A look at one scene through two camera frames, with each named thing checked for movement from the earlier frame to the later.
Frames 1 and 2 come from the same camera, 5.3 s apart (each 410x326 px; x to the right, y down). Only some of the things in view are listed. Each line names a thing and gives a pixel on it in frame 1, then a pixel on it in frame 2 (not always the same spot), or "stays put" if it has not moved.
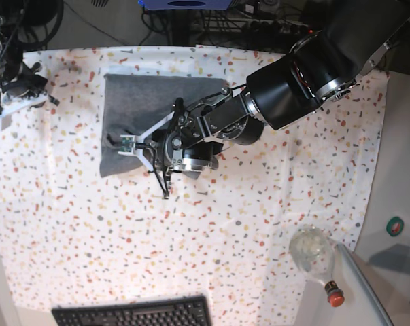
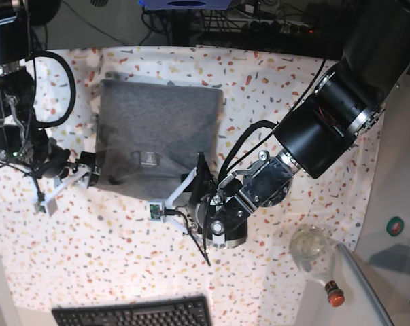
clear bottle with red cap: (312, 250) stays put
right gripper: (191, 157) → (219, 219)
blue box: (185, 4) stays put
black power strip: (276, 27) stays put
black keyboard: (188, 311) stays put
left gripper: (28, 85) → (56, 165)
